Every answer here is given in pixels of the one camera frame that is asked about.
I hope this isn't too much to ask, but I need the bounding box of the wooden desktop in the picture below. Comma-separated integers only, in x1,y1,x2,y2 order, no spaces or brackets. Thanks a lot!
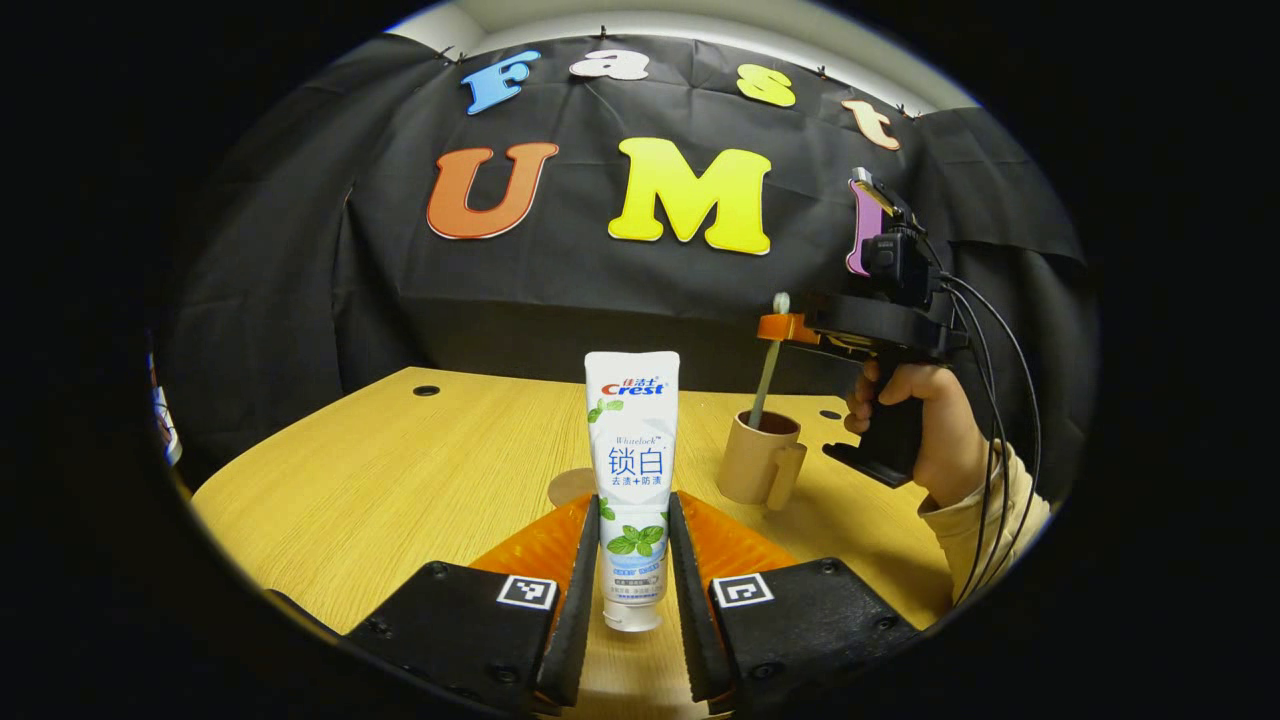
190,366,961,720

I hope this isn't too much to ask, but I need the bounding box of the beige cup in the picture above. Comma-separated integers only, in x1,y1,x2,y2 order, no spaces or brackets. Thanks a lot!
717,409,808,511

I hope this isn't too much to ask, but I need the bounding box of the brown round coaster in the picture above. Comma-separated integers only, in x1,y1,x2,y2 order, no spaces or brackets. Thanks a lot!
547,467,601,508

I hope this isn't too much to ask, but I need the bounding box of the black backdrop cloth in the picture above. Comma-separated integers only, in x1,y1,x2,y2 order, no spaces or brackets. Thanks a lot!
150,35,1101,501

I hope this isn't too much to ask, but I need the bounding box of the white toothpaste tube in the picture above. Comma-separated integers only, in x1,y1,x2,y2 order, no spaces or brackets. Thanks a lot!
584,350,681,634

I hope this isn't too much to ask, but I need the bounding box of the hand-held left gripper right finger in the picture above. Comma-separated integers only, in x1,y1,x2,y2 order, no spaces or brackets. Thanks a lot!
667,490,921,716

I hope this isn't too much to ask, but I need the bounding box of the black cable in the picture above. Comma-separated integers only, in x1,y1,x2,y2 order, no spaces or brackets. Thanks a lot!
938,285,1006,608
938,270,1043,581

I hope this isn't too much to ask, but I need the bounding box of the pale green toothbrush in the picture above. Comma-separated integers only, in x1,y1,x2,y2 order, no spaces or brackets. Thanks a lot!
747,292,791,431

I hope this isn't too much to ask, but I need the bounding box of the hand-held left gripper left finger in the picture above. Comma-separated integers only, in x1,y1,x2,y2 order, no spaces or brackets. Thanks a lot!
345,493,601,716

